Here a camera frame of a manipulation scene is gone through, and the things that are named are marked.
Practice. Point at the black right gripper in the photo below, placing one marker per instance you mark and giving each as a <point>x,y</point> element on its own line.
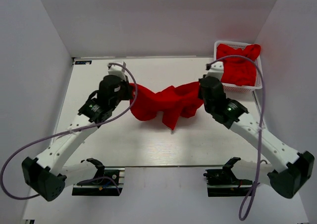
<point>202,89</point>

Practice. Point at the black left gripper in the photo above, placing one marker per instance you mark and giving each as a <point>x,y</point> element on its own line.
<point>126,89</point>

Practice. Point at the red t-shirt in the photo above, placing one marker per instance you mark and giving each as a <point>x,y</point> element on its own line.
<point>173,102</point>

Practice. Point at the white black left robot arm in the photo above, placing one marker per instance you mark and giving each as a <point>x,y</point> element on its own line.
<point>47,173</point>

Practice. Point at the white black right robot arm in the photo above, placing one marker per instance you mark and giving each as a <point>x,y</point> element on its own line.
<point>287,169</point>

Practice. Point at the red t-shirts in basket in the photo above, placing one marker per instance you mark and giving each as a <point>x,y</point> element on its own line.
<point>239,71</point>

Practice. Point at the blue label sticker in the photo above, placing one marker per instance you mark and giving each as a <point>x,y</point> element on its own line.
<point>81,62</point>

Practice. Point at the white plastic basket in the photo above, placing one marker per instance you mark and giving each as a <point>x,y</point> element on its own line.
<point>256,64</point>

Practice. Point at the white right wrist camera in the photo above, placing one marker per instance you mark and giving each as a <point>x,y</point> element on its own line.
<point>215,69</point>

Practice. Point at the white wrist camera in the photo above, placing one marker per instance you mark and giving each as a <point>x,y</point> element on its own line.
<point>215,69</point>
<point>117,68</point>

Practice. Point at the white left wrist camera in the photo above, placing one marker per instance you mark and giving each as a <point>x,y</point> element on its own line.
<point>117,68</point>

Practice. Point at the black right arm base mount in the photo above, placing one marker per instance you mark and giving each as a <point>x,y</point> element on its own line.
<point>222,182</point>

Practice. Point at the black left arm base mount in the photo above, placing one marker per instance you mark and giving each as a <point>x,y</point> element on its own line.
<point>103,187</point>

